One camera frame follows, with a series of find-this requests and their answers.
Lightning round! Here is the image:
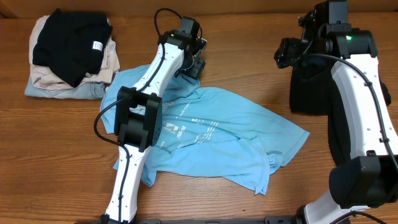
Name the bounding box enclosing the light blue t-shirt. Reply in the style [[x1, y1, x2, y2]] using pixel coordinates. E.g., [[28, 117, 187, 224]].
[[99, 63, 310, 196]]

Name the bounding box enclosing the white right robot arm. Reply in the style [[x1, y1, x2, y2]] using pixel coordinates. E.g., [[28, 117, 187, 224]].
[[264, 1, 397, 224]]

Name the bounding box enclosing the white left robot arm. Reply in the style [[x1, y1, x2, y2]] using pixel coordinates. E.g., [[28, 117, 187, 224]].
[[99, 17, 207, 223]]

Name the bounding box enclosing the black unfolded garment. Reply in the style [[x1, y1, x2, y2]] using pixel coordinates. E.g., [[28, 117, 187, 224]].
[[289, 58, 392, 167]]

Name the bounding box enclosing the black folded garment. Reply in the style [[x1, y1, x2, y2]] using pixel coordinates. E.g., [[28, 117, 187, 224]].
[[32, 9, 113, 87]]

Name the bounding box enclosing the beige folded garment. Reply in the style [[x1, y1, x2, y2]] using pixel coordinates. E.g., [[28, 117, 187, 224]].
[[29, 16, 120, 90]]

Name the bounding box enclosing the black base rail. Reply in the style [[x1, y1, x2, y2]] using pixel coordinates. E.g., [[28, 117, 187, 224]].
[[133, 216, 303, 224]]

